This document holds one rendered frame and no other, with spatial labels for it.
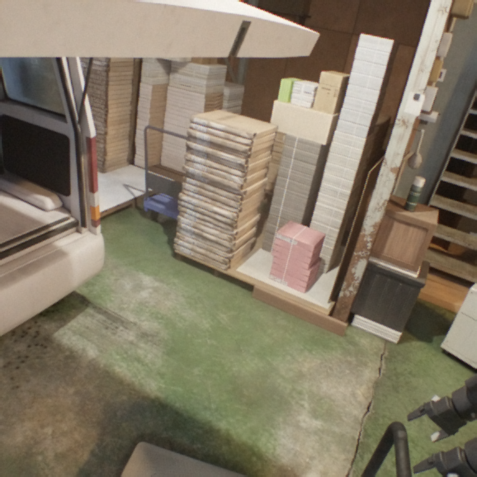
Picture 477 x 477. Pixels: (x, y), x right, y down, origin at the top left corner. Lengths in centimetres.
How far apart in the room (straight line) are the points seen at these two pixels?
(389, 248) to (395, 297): 33
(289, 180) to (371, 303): 105
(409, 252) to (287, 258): 80
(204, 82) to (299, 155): 169
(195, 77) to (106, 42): 388
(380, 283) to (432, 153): 110
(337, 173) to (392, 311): 100
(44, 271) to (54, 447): 80
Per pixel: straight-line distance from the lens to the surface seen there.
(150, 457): 185
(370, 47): 297
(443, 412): 132
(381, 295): 292
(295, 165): 315
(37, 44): 63
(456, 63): 337
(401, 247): 277
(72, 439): 216
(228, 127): 280
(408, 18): 675
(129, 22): 72
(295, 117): 311
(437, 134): 341
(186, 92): 461
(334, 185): 311
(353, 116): 299
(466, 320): 303
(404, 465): 135
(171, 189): 355
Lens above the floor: 174
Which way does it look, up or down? 28 degrees down
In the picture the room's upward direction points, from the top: 10 degrees clockwise
